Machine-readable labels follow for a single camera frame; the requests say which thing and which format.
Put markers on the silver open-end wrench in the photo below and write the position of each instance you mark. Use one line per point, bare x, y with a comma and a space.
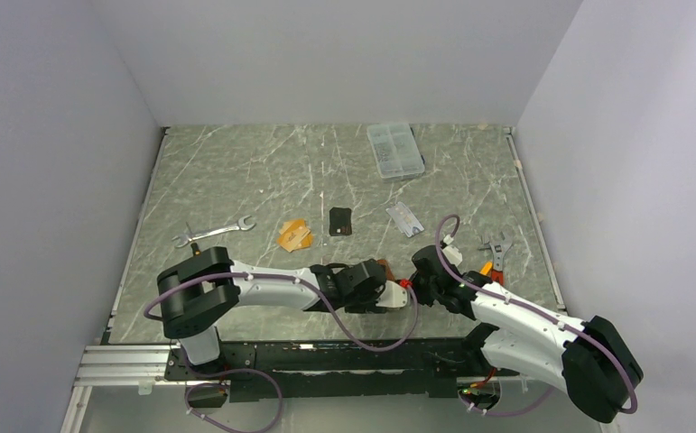
184, 239

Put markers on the gold card stack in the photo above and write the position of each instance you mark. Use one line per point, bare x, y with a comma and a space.
294, 235

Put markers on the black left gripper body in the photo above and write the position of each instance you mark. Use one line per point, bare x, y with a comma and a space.
357, 302

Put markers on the orange handled tool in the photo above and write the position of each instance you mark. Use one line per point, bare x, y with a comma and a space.
489, 270

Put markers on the yellow black screwdriver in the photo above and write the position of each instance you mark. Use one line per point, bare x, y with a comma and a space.
194, 246

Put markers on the brown leather card holder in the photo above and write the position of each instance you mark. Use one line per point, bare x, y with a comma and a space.
389, 275

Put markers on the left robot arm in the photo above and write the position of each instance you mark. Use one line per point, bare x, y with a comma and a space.
196, 293

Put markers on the aluminium frame rail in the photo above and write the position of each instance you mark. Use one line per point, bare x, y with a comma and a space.
143, 366

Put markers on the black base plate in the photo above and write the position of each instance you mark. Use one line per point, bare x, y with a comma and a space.
434, 367

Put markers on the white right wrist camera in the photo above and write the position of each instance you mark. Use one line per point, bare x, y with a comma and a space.
450, 251

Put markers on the black card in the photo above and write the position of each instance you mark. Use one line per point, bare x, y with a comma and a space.
340, 221

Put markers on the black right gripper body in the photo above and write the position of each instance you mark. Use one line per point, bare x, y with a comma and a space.
424, 292

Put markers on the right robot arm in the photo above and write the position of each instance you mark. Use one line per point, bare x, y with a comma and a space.
588, 360

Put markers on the clear plastic screw box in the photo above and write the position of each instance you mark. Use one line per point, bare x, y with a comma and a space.
396, 152

